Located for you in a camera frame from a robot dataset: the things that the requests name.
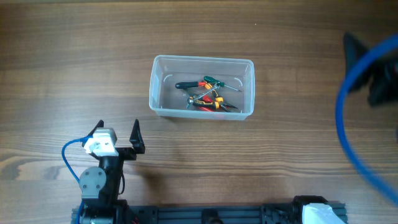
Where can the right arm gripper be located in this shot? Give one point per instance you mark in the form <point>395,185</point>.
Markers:
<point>387,88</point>

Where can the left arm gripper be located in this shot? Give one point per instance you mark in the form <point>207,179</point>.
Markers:
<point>130,154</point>

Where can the black red screwdriver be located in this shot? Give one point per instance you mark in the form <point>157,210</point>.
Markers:
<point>185,85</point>

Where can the orange black long-nose pliers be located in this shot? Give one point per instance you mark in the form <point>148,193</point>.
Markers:
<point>218,102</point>

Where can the green handled screwdriver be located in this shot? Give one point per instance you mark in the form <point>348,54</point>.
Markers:
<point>212,80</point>

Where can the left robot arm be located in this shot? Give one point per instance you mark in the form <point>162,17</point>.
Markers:
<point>101,185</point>

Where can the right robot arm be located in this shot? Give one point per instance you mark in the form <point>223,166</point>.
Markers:
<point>363,66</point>

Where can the clear plastic container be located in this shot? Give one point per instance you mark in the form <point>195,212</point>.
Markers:
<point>168,70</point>

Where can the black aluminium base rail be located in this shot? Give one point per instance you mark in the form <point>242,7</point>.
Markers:
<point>211,214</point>

